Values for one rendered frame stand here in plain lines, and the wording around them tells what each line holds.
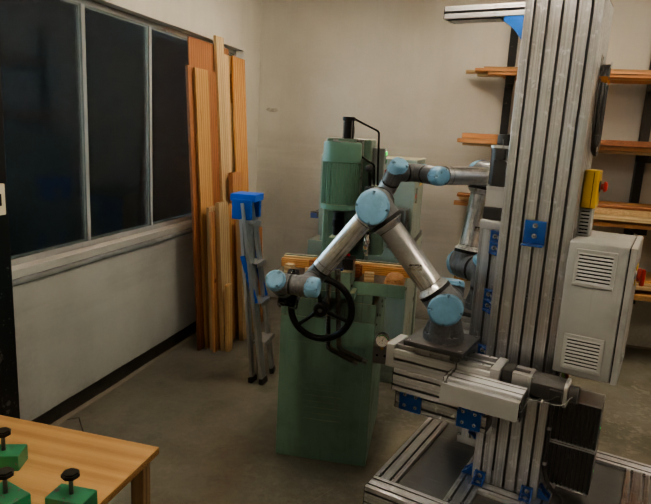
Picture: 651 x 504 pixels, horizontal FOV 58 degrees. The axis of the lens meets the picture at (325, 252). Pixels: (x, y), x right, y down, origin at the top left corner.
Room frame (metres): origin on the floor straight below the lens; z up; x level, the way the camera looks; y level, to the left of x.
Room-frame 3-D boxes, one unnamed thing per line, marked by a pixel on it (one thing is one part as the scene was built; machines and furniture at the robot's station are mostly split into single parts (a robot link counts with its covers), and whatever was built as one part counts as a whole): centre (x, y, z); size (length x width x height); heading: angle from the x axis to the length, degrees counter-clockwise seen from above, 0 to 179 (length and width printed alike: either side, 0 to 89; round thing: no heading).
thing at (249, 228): (3.51, 0.43, 0.58); 0.27 x 0.25 x 1.16; 77
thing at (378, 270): (2.71, -0.12, 0.92); 0.67 x 0.02 x 0.04; 80
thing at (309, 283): (2.07, 0.06, 0.99); 0.11 x 0.11 x 0.08; 77
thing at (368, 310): (2.84, -0.08, 0.76); 0.57 x 0.45 x 0.09; 170
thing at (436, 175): (2.45, -0.60, 1.40); 0.49 x 0.11 x 0.12; 119
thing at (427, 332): (2.07, -0.46, 0.87); 0.15 x 0.15 x 0.10
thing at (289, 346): (2.84, -0.08, 0.36); 0.58 x 0.45 x 0.71; 170
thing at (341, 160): (2.72, -0.06, 1.35); 0.18 x 0.18 x 0.31
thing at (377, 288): (2.61, -0.08, 0.87); 0.61 x 0.30 x 0.06; 80
